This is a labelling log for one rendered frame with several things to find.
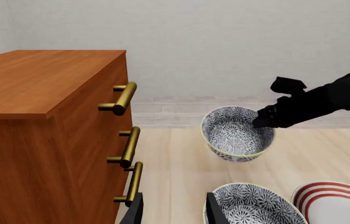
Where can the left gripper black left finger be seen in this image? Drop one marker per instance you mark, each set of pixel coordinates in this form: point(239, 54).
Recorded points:
point(135, 213)

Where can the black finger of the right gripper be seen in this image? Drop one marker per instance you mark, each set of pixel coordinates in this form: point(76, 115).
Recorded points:
point(261, 121)

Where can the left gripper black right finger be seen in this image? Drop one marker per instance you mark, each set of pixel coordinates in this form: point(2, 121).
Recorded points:
point(215, 213)

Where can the wooden cabinet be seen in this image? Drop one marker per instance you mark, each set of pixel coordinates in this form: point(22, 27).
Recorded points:
point(22, 121)

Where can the white plate with red rings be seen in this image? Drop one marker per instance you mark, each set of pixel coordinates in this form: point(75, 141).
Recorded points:
point(339, 207)

